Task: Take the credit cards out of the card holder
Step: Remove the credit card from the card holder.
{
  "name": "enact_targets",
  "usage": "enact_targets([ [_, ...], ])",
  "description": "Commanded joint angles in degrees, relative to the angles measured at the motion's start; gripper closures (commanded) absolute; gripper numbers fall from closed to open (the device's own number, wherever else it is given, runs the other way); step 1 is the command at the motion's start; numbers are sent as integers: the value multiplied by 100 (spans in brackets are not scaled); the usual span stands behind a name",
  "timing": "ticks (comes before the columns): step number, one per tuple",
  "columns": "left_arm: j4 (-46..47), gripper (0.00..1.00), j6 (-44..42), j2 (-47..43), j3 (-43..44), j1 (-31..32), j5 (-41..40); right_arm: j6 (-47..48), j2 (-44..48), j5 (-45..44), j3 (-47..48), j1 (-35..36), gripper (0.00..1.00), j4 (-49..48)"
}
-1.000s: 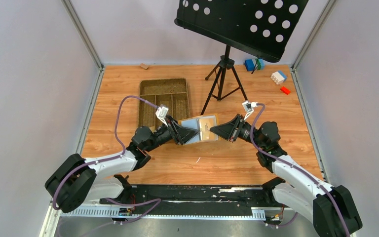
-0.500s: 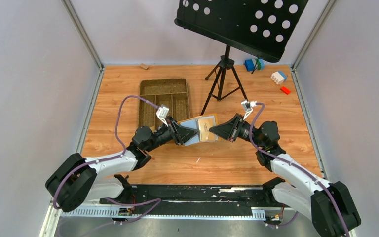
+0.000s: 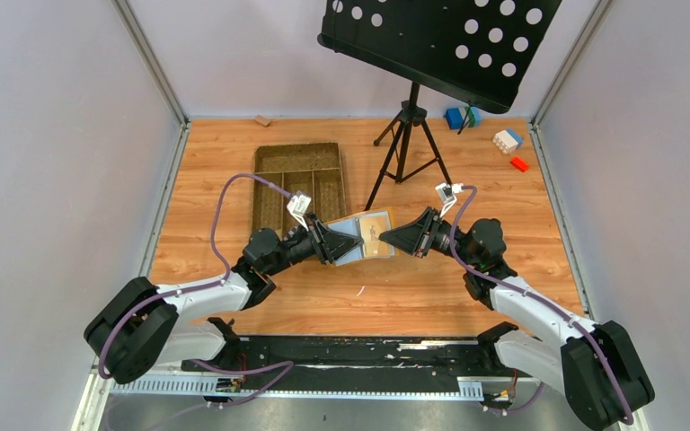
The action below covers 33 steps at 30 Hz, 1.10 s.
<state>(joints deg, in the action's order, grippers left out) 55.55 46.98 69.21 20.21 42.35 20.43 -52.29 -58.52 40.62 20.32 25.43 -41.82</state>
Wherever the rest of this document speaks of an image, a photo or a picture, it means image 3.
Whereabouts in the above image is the yellow leather card holder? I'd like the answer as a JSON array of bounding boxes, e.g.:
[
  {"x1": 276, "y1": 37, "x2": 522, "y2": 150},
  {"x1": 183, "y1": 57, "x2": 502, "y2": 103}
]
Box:
[{"x1": 325, "y1": 208, "x2": 396, "y2": 266}]

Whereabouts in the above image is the beige illustrated card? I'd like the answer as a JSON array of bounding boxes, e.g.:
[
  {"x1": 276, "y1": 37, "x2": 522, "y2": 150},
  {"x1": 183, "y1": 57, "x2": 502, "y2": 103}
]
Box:
[{"x1": 358, "y1": 212, "x2": 394, "y2": 259}]

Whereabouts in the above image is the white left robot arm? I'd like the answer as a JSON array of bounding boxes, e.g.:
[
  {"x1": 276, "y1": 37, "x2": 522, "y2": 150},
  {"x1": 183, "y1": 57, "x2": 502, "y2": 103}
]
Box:
[{"x1": 84, "y1": 213, "x2": 363, "y2": 384}]

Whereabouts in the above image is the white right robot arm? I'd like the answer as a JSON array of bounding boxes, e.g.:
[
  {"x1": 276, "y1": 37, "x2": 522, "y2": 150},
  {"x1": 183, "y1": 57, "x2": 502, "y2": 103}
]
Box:
[{"x1": 366, "y1": 207, "x2": 656, "y2": 430}]

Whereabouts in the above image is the woven straw divided tray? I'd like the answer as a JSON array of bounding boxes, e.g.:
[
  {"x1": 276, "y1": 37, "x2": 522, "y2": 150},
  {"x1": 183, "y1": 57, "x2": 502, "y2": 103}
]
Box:
[{"x1": 252, "y1": 142, "x2": 348, "y2": 234}]

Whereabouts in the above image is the red toy block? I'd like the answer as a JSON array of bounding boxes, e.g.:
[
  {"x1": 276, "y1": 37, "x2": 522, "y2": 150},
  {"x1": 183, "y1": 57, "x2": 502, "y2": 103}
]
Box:
[{"x1": 510, "y1": 157, "x2": 530, "y2": 172}]

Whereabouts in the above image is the white blue toy block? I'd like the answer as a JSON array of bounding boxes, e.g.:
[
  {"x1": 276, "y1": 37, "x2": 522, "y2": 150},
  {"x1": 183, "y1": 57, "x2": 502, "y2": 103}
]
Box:
[{"x1": 491, "y1": 128, "x2": 524, "y2": 154}]

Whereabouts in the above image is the blue green toy block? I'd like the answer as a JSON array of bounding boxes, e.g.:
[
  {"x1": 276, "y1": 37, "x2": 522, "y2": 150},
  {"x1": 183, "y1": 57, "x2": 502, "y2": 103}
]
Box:
[{"x1": 444, "y1": 106, "x2": 482, "y2": 130}]

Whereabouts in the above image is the small wooden block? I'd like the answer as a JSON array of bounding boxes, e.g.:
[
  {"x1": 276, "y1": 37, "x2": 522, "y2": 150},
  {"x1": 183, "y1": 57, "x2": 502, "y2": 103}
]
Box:
[{"x1": 253, "y1": 115, "x2": 272, "y2": 128}]

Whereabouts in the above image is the black music stand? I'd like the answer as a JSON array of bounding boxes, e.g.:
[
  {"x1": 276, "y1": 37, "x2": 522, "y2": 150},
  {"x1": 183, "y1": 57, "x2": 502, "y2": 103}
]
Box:
[{"x1": 317, "y1": 0, "x2": 560, "y2": 189}]

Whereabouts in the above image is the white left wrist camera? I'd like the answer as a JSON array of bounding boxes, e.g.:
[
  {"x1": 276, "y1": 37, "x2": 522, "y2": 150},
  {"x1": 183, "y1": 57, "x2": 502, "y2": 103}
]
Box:
[{"x1": 287, "y1": 190, "x2": 312, "y2": 230}]

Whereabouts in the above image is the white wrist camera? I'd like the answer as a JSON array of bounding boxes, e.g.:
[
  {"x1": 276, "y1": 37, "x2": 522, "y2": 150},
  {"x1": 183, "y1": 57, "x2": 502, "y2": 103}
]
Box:
[
  {"x1": 287, "y1": 190, "x2": 312, "y2": 230},
  {"x1": 435, "y1": 182, "x2": 464, "y2": 218}
]

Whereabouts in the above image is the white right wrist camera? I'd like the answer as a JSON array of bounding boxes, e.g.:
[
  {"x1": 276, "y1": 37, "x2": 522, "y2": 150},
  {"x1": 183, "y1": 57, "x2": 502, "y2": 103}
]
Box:
[{"x1": 435, "y1": 182, "x2": 464, "y2": 218}]

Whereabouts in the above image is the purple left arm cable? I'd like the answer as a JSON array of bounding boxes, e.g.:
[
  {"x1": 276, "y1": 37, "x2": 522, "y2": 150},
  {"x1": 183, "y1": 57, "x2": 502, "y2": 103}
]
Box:
[{"x1": 97, "y1": 172, "x2": 296, "y2": 431}]

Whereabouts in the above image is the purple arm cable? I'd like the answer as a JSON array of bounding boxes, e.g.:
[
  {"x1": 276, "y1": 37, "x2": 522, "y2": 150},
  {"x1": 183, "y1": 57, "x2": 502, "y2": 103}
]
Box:
[
  {"x1": 448, "y1": 184, "x2": 635, "y2": 427},
  {"x1": 97, "y1": 172, "x2": 296, "y2": 431}
]

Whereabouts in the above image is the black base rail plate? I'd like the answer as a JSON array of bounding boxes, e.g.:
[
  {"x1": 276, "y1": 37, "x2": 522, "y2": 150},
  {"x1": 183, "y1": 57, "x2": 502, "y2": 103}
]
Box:
[{"x1": 209, "y1": 336, "x2": 525, "y2": 393}]

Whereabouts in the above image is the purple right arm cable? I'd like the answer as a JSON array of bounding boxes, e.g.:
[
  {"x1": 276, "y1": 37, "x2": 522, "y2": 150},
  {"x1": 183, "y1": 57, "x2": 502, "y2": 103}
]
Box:
[{"x1": 448, "y1": 184, "x2": 635, "y2": 427}]

